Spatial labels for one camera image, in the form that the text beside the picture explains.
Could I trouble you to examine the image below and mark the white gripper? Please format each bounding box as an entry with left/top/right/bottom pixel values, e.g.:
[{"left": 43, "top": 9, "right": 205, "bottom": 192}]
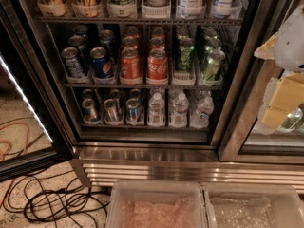
[{"left": 254, "top": 5, "right": 304, "bottom": 129}]

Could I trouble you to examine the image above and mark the clear water bottle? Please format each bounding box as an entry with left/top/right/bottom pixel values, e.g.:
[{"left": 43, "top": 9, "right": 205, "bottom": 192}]
[
  {"left": 148, "top": 92, "right": 165, "bottom": 127},
  {"left": 169, "top": 92, "right": 189, "bottom": 128},
  {"left": 190, "top": 96, "right": 214, "bottom": 129}
]

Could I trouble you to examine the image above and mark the stainless fridge bottom grille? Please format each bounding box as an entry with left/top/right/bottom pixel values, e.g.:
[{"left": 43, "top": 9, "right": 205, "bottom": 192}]
[{"left": 78, "top": 146, "right": 304, "bottom": 194}]

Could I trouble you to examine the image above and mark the open fridge glass door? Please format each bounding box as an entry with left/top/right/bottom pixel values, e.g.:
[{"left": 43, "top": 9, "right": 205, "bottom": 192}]
[{"left": 0, "top": 8, "right": 71, "bottom": 182}]

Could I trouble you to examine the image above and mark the front green soda can left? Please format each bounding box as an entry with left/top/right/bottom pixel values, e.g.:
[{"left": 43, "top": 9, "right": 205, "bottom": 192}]
[{"left": 176, "top": 38, "right": 195, "bottom": 73}]

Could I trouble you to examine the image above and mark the front red Coca-Cola can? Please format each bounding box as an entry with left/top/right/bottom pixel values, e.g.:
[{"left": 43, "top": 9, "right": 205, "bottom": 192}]
[{"left": 147, "top": 48, "right": 168, "bottom": 80}]

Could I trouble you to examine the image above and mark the right clear plastic bin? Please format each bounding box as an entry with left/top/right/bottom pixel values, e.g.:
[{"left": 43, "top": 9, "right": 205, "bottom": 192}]
[{"left": 203, "top": 183, "right": 304, "bottom": 228}]

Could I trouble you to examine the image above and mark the clear plastic bin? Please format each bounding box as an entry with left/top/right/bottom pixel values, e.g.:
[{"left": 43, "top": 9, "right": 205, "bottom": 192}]
[
  {"left": 105, "top": 180, "right": 207, "bottom": 228},
  {"left": 203, "top": 183, "right": 304, "bottom": 228}
]

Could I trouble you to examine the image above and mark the front orange soda can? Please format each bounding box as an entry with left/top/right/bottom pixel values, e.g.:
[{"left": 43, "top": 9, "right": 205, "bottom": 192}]
[{"left": 120, "top": 48, "right": 141, "bottom": 80}]

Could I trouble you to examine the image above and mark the front slim can middle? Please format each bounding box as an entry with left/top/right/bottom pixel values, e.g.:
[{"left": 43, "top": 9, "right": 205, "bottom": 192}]
[{"left": 104, "top": 99, "right": 121, "bottom": 122}]

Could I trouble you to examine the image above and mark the front blue Pepsi can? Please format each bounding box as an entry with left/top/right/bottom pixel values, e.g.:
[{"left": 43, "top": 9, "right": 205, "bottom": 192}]
[{"left": 90, "top": 47, "right": 113, "bottom": 79}]

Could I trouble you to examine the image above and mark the front slim can left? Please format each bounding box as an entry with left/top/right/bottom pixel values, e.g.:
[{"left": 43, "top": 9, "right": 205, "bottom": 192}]
[{"left": 82, "top": 99, "right": 101, "bottom": 122}]

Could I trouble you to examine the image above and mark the left clear plastic bin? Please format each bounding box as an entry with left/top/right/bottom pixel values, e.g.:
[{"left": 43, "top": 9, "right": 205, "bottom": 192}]
[{"left": 105, "top": 180, "right": 207, "bottom": 228}]

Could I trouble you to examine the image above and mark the front silver diet Pepsi can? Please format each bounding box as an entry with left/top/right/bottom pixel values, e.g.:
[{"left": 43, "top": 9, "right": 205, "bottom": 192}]
[{"left": 61, "top": 47, "right": 86, "bottom": 78}]

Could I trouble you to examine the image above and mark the black cable on floor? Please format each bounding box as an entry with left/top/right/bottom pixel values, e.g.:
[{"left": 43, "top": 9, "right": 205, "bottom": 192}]
[{"left": 2, "top": 166, "right": 111, "bottom": 228}]

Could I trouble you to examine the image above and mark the orange cable on floor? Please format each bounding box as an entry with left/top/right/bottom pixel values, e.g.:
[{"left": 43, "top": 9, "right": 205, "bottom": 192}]
[{"left": 0, "top": 121, "right": 30, "bottom": 207}]

